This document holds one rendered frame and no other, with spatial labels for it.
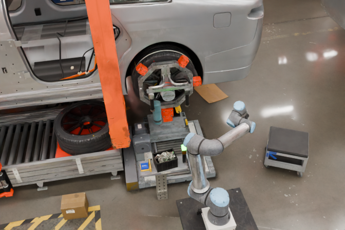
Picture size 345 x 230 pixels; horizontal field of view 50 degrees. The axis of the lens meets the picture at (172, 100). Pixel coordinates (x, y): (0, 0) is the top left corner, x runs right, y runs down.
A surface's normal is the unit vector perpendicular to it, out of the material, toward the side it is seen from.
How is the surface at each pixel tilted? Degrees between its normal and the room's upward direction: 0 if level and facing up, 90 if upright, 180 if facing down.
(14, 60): 89
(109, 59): 90
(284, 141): 0
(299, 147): 0
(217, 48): 90
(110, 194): 0
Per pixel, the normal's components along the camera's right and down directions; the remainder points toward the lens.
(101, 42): 0.17, 0.61
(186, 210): -0.04, -0.78
